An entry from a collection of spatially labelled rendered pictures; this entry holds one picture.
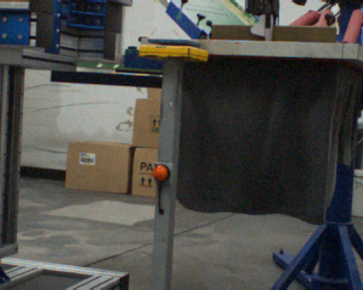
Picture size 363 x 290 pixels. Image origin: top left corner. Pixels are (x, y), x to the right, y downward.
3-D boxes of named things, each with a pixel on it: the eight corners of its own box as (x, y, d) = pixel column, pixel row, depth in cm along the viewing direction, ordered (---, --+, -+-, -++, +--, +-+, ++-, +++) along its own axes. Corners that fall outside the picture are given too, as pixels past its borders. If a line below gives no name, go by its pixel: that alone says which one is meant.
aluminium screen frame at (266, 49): (357, 59, 193) (359, 43, 192) (140, 52, 214) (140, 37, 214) (397, 76, 266) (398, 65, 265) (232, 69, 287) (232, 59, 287)
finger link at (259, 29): (251, 48, 222) (253, 16, 223) (271, 48, 220) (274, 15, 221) (248, 45, 219) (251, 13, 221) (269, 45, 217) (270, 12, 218)
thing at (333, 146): (327, 223, 207) (338, 62, 205) (314, 223, 209) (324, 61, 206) (357, 206, 250) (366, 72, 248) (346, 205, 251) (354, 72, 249)
